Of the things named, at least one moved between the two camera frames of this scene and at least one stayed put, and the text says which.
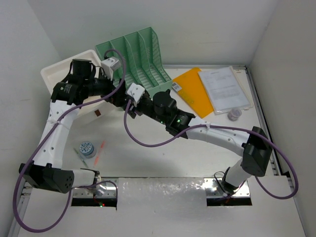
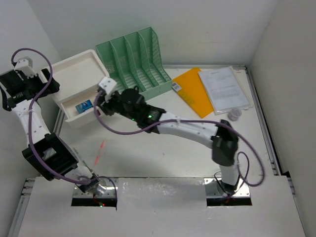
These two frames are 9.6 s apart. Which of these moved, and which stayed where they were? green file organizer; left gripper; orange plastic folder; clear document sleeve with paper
Moved: left gripper
Stayed: orange plastic folder; clear document sleeve with paper; green file organizer
